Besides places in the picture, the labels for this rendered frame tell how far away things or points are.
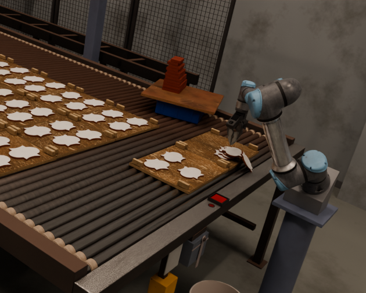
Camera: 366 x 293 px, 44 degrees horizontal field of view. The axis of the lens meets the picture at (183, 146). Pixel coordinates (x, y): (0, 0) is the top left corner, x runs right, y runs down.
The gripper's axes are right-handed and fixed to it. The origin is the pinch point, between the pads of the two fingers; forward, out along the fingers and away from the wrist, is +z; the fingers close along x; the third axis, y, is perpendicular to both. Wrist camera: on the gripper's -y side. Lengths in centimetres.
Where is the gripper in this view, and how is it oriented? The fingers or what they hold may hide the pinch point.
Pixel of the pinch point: (230, 143)
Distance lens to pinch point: 254.5
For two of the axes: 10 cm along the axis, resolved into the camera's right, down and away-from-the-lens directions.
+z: -2.2, 9.1, 3.6
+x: -8.2, -3.7, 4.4
